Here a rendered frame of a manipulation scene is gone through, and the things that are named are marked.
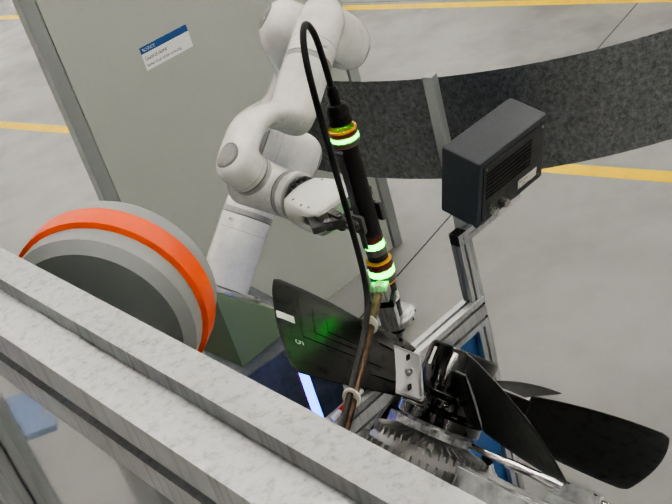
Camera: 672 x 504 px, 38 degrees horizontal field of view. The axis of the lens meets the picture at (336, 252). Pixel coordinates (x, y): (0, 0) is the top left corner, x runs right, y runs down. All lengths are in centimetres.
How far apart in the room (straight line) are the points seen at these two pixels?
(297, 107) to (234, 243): 61
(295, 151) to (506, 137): 49
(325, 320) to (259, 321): 75
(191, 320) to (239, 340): 153
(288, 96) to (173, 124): 173
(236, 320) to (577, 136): 166
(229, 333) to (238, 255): 18
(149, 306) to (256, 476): 42
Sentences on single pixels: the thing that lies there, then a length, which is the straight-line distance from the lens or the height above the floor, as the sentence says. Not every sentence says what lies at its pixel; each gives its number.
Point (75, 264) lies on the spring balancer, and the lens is 74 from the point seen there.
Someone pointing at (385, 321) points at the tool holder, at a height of 132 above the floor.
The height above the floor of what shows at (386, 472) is 205.
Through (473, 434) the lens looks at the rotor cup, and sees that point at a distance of 164.
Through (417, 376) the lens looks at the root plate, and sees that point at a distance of 163.
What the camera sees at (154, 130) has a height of 104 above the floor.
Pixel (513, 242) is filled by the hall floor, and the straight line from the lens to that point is 419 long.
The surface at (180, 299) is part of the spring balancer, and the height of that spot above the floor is 189.
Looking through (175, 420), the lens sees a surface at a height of 205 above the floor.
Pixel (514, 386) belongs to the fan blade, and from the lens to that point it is 186.
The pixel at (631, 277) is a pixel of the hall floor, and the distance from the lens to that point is 389.
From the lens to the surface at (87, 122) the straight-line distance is 329.
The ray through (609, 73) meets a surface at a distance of 344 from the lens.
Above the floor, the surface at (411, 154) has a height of 65.
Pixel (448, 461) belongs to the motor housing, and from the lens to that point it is 160.
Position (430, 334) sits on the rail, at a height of 86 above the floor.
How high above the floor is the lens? 227
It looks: 31 degrees down
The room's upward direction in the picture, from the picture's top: 17 degrees counter-clockwise
